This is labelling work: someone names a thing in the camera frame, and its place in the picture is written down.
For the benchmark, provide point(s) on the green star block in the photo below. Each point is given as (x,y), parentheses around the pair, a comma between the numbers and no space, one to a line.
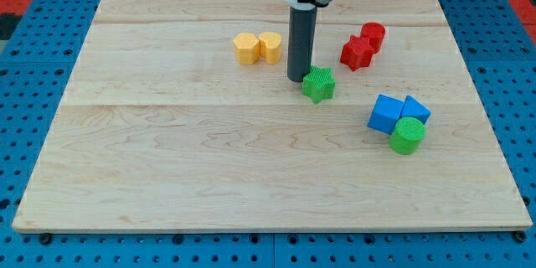
(318,84)

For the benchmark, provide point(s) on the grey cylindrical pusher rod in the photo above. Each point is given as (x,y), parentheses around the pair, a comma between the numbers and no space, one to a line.
(302,25)

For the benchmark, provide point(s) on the red star block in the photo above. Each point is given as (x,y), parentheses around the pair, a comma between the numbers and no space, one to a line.
(357,53)

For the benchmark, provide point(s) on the yellow heart block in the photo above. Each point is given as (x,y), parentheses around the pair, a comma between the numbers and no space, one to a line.
(270,47)

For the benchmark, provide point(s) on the yellow hexagon block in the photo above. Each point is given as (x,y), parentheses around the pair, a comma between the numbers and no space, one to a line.
(246,48)

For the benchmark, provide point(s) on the wooden board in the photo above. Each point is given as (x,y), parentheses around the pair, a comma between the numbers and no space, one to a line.
(161,130)

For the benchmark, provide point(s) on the blue cube block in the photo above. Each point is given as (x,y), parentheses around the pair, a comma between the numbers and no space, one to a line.
(385,114)

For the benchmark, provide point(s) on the red cylinder block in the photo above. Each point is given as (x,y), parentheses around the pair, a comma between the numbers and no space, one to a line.
(375,33)

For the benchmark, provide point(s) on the green cylinder block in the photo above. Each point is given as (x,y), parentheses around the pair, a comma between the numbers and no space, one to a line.
(407,135)

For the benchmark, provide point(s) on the blue triangle block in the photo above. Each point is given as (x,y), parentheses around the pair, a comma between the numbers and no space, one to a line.
(413,108)

